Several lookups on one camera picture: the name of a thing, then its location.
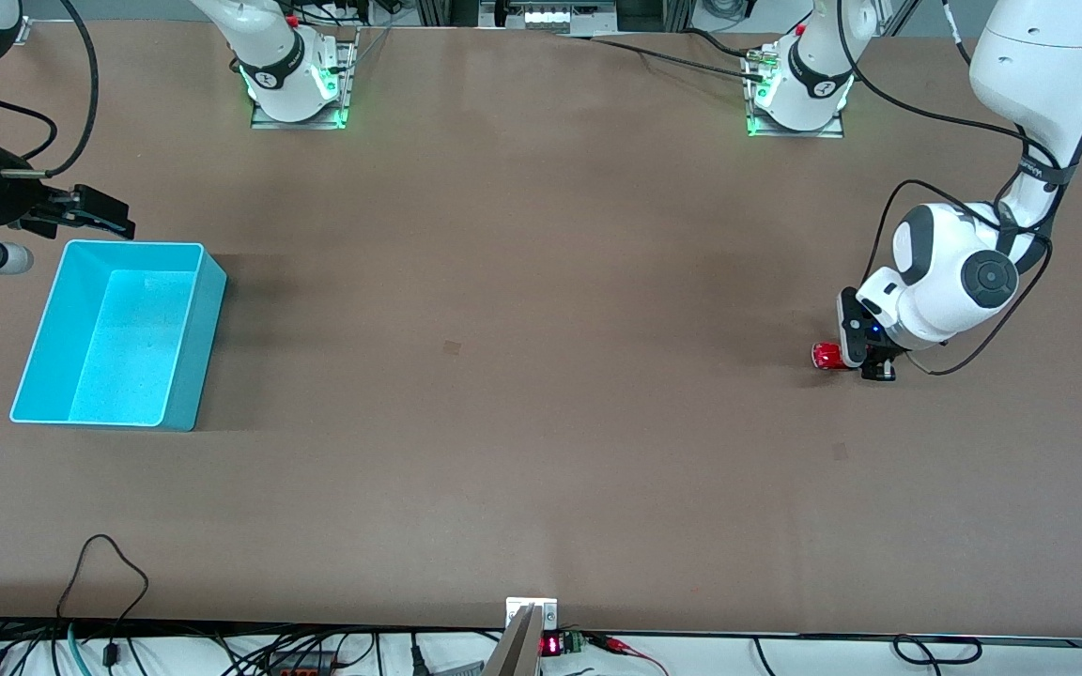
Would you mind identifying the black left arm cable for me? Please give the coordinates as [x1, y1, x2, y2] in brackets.
[837, 0, 1082, 376]

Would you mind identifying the blue plastic box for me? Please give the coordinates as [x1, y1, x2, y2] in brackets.
[9, 239, 228, 433]

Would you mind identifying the thin black looped cable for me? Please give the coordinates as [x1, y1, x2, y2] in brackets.
[54, 533, 150, 668]

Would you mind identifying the lit white LED device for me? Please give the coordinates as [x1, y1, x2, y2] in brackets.
[480, 0, 617, 34]

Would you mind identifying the red clip lead wire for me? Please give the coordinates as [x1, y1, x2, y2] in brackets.
[588, 634, 669, 675]

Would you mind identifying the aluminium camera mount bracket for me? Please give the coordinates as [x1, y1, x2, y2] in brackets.
[483, 597, 561, 676]

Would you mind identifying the black coiled cable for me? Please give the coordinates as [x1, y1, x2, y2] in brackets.
[891, 635, 984, 666]

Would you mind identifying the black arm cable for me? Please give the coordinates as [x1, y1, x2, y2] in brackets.
[0, 0, 100, 179]
[837, 0, 1082, 376]

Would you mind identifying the orange black power strip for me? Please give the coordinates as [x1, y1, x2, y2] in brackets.
[267, 653, 335, 676]

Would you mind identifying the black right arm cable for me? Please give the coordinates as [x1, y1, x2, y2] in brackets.
[0, 0, 100, 179]

